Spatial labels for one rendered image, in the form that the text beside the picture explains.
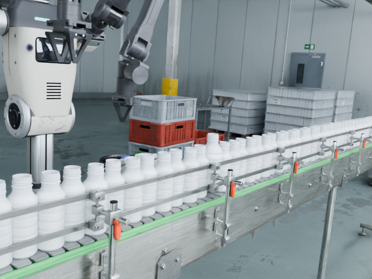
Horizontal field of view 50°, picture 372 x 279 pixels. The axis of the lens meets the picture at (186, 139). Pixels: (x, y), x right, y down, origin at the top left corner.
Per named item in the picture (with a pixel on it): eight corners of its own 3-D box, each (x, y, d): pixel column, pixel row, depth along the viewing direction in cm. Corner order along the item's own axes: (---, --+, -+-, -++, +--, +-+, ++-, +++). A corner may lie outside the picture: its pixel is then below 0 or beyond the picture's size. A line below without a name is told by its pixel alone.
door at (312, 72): (315, 128, 1136) (324, 52, 1099) (283, 123, 1198) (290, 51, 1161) (316, 127, 1143) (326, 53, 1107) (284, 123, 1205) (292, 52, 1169)
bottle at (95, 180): (97, 225, 99) (99, 160, 96) (112, 232, 95) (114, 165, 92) (76, 231, 94) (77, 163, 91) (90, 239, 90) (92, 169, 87)
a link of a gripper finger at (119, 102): (134, 119, 141) (136, 93, 138) (130, 125, 134) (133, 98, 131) (115, 117, 141) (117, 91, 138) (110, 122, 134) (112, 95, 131)
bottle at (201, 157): (191, 191, 130) (194, 142, 127) (208, 195, 128) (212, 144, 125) (185, 197, 125) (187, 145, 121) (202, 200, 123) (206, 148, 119)
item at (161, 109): (162, 124, 363) (163, 99, 359) (127, 118, 384) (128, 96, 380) (196, 119, 414) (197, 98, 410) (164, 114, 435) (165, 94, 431)
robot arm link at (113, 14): (108, 17, 161) (96, 11, 157) (123, 3, 155) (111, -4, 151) (107, 35, 157) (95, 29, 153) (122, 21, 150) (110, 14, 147)
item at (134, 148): (159, 171, 370) (160, 148, 366) (125, 163, 391) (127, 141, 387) (193, 161, 421) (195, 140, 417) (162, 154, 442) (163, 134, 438)
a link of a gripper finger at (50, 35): (60, 62, 96) (60, 21, 94) (43, 61, 100) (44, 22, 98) (83, 63, 101) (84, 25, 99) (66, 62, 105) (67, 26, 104)
